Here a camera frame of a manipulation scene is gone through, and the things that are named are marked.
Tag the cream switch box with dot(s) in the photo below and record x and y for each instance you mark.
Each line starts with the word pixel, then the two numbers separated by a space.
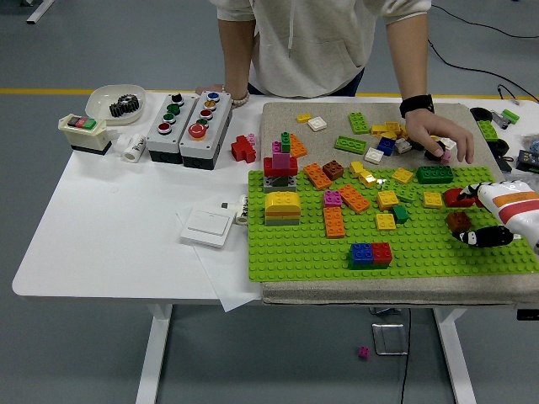
pixel 84 134

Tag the orange long brick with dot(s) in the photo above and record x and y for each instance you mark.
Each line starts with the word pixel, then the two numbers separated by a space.
pixel 354 198
pixel 334 223
pixel 318 176
pixel 299 148

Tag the white wall switch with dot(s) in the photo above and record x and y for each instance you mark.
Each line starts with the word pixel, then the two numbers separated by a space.
pixel 208 227

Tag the small lime brick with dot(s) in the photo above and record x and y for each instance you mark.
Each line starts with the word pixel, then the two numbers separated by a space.
pixel 511 115

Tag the person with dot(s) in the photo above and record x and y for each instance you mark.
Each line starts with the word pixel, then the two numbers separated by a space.
pixel 303 42

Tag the white printed pipe fitting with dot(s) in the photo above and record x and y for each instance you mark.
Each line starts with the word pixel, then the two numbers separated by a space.
pixel 243 210

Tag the white bowl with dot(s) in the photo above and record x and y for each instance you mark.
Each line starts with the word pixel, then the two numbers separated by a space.
pixel 101 99

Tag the pink square brick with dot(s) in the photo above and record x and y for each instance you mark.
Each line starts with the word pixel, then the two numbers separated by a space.
pixel 332 199

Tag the black wristwatch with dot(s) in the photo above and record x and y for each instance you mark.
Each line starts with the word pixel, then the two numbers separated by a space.
pixel 417 105

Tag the red cross-shaped brick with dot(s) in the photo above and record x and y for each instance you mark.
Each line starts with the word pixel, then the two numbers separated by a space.
pixel 242 148

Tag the red rounded brick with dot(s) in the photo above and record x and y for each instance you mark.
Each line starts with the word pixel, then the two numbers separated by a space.
pixel 452 198

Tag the person's right forearm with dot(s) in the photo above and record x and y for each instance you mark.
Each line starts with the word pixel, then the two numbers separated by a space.
pixel 236 54

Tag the small metal part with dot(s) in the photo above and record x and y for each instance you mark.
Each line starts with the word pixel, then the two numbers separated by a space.
pixel 499 118

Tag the white paper sheet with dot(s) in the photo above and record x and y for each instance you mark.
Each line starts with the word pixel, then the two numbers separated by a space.
pixel 227 290

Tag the black brick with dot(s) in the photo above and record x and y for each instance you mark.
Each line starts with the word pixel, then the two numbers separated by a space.
pixel 433 153

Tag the lime long brick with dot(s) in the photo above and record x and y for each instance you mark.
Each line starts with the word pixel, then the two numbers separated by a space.
pixel 350 144
pixel 487 129
pixel 404 193
pixel 359 123

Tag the grey flat brick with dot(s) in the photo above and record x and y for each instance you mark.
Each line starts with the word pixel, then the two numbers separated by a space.
pixel 282 221

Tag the grey emergency-stop button box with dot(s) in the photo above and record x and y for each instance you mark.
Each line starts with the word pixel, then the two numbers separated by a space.
pixel 219 122

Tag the white pipe tee fitting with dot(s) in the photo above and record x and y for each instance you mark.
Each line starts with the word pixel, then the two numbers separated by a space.
pixel 135 147

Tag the person's right hand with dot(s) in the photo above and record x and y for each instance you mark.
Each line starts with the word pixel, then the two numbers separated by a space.
pixel 210 88

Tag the black display module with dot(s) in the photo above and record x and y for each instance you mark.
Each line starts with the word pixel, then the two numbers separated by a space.
pixel 528 159

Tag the small pink brick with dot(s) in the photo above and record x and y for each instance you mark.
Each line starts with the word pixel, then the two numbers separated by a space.
pixel 276 147
pixel 446 158
pixel 251 138

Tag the blue square brick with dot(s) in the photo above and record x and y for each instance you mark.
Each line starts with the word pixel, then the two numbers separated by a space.
pixel 384 145
pixel 361 252

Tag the person's left hand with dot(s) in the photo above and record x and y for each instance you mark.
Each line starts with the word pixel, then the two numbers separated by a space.
pixel 429 126

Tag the yellow rounded brick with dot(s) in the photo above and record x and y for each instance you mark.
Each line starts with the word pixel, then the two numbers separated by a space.
pixel 282 200

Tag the pink tall brick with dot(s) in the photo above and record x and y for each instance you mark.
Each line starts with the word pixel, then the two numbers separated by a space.
pixel 281 161

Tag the orange thin plate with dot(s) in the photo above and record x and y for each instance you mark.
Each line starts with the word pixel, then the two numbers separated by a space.
pixel 282 213

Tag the grey four-button box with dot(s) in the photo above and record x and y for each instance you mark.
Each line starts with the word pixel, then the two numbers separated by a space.
pixel 158 143

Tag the brown square brick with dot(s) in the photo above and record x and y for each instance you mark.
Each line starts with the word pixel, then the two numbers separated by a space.
pixel 333 171
pixel 458 221

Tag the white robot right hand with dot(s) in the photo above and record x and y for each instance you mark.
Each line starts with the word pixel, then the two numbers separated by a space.
pixel 513 206

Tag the white square tile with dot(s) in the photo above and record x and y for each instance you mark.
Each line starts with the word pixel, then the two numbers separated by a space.
pixel 374 155
pixel 450 144
pixel 317 123
pixel 402 146

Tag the white desk foot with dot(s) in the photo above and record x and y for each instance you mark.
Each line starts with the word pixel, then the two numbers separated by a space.
pixel 40 10

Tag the grey arch brick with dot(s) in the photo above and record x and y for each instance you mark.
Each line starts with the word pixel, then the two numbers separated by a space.
pixel 270 185

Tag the metal floor socket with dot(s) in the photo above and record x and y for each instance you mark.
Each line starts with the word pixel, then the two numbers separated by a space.
pixel 389 338

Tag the grey-brown mat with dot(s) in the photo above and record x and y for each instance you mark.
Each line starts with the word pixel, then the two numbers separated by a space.
pixel 278 118

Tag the small green tall brick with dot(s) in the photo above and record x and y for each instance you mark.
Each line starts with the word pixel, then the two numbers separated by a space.
pixel 400 214
pixel 285 143

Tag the clear plastic bag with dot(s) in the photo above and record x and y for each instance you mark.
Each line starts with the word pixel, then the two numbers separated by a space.
pixel 526 176

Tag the person's left forearm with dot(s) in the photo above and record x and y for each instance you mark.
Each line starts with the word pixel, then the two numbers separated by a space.
pixel 408 59

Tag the black table control panel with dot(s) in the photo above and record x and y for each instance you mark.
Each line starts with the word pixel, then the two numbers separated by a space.
pixel 528 315

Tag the yellow square brick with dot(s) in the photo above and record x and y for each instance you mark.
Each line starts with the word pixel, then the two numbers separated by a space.
pixel 402 175
pixel 385 221
pixel 433 200
pixel 387 200

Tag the white table leg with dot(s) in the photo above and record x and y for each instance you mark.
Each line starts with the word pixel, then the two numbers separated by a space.
pixel 153 353
pixel 452 353

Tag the red wide brick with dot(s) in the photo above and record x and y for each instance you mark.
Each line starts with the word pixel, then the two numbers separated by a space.
pixel 270 167

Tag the small yellow brick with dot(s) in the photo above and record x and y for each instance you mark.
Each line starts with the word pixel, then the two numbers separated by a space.
pixel 389 136
pixel 304 118

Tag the lime green baseplate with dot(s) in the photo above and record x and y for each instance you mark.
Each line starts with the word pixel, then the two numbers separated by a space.
pixel 295 252

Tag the black metal gear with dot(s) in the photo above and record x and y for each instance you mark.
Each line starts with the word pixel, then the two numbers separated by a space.
pixel 118 109
pixel 131 103

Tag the magenta square brick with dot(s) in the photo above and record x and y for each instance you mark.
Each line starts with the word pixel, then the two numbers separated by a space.
pixel 364 352

